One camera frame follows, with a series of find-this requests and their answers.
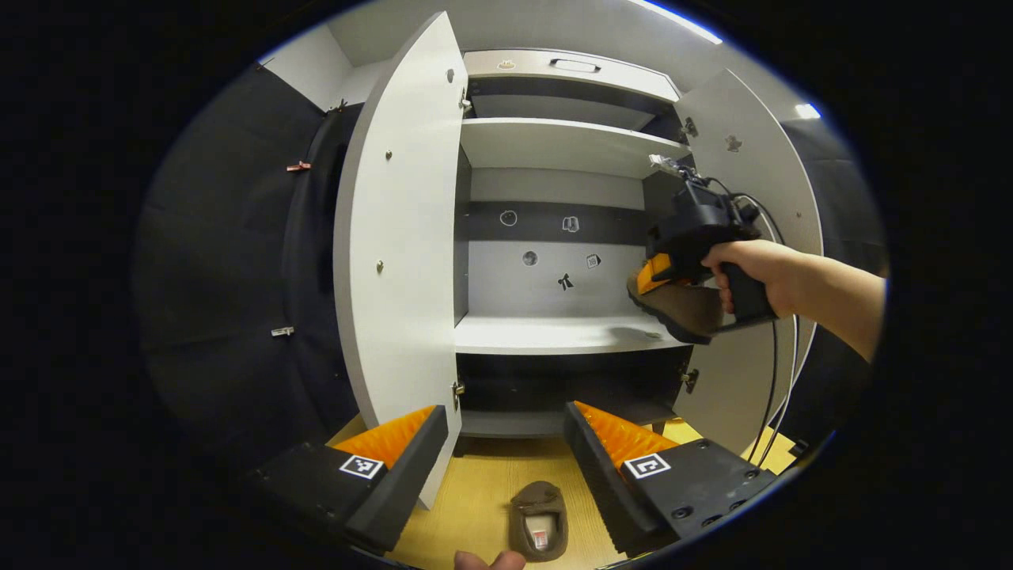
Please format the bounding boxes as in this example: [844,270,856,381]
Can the brown fuzzy shoe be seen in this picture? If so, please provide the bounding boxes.
[627,273,727,346]
[509,481,569,563]

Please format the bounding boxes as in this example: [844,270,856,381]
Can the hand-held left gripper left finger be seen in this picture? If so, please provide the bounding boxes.
[237,405,450,557]

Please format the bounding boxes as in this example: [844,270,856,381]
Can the grey shoe cabinet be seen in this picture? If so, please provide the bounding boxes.
[453,49,701,440]

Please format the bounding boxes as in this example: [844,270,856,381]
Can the cream cabinet drawer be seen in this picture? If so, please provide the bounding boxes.
[463,50,681,104]

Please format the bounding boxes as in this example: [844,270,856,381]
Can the black cable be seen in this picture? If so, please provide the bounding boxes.
[708,178,800,468]

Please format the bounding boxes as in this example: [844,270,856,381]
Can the white cabinet door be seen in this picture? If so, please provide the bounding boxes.
[332,11,469,510]
[673,70,824,456]

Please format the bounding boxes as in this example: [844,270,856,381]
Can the white cabinet shelf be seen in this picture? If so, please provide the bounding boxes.
[454,313,689,355]
[460,117,692,180]

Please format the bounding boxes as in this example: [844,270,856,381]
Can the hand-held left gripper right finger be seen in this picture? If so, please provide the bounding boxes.
[563,401,780,559]

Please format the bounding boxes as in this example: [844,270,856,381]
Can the black backdrop cloth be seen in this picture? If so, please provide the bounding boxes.
[133,63,373,468]
[780,119,887,452]

